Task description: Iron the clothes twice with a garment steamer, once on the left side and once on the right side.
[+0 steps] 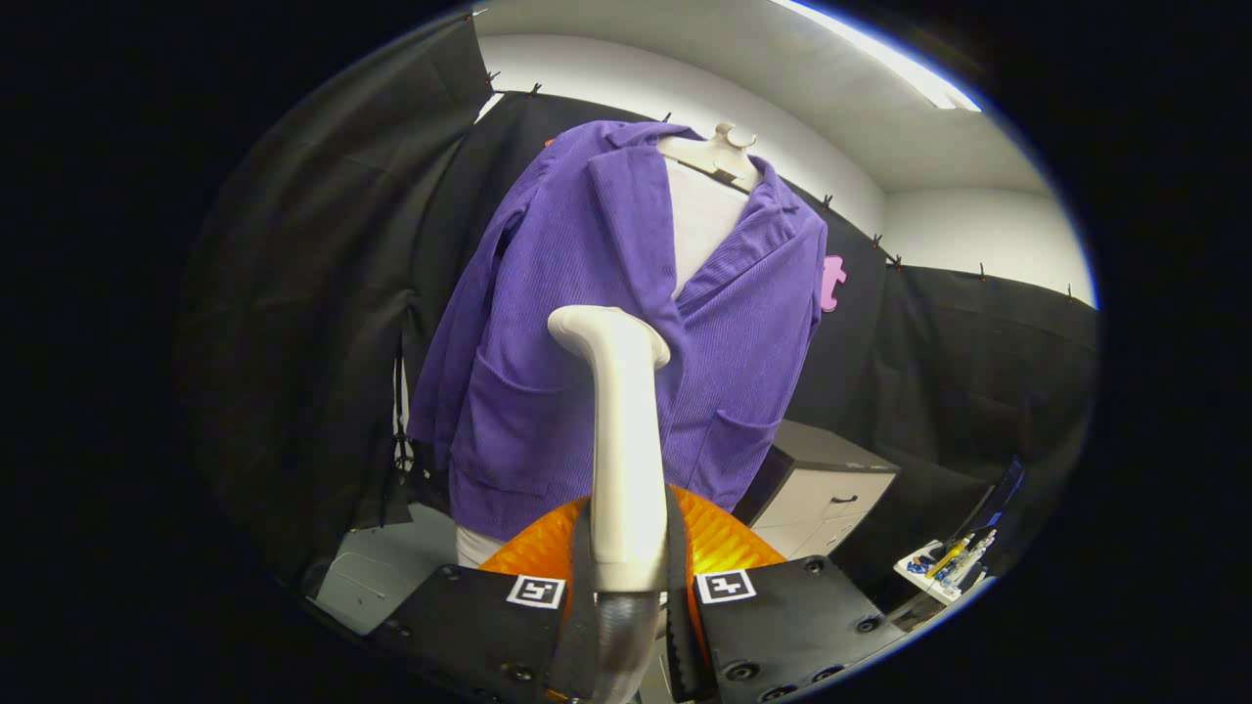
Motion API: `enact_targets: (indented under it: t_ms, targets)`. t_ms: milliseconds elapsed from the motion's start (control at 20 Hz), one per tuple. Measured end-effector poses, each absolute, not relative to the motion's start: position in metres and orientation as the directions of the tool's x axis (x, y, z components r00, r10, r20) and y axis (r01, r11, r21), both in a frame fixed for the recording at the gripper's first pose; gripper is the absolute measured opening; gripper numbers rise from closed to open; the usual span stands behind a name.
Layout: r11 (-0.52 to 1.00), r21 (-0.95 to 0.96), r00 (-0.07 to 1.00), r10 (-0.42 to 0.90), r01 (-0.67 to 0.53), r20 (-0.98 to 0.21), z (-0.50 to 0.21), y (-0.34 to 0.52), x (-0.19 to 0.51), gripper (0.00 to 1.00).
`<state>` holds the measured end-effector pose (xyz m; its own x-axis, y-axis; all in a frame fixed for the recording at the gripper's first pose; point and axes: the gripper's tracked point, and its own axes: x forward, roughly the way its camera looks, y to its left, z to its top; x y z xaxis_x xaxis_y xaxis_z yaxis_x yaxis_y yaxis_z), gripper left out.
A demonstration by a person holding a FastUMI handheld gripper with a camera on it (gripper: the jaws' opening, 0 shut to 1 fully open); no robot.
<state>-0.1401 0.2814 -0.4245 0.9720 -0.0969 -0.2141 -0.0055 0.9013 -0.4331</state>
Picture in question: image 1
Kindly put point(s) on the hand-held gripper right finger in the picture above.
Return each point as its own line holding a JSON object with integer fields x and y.
{"x": 679, "y": 626}

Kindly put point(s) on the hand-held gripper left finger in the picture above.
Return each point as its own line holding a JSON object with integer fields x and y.
{"x": 581, "y": 626}

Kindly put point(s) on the grey base unit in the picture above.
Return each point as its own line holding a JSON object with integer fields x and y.
{"x": 391, "y": 572}

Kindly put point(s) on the grey top white cabinet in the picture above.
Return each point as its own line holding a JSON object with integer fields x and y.
{"x": 831, "y": 489}

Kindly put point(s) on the white shelf tray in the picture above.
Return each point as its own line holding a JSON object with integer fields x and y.
{"x": 939, "y": 577}

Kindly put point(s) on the yellow bottle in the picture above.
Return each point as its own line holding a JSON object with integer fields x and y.
{"x": 951, "y": 555}

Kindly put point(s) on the dark computer monitor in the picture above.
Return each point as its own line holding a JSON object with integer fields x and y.
{"x": 998, "y": 504}

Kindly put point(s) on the white dress form torso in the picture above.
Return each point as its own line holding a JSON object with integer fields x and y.
{"x": 704, "y": 220}

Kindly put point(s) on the row of black cloth clips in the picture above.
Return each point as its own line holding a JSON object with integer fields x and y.
{"x": 827, "y": 201}

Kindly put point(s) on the ceiling light panel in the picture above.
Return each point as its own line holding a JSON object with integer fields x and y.
{"x": 880, "y": 54}

